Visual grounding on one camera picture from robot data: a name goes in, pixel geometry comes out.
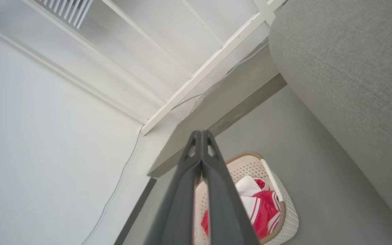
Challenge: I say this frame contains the thin white cable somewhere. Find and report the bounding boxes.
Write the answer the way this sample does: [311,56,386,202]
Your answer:
[80,42,271,245]

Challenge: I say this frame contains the cream perforated plastic laundry basket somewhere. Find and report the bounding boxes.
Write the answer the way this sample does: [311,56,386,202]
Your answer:
[193,152,299,245]

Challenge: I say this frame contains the grey fabric sofa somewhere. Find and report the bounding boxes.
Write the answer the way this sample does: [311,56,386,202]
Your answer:
[269,0,392,237]

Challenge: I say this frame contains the red garment with white stripes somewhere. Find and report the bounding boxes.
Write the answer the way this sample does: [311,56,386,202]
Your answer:
[201,178,282,240]

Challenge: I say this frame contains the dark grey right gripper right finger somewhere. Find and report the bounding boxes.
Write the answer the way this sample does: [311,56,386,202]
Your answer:
[201,130,261,245]

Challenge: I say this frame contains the white slatted window blinds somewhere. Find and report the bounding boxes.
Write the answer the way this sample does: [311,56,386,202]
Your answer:
[34,0,94,30]

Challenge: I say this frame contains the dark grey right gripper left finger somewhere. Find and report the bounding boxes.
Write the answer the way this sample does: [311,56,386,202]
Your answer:
[145,130,202,245]

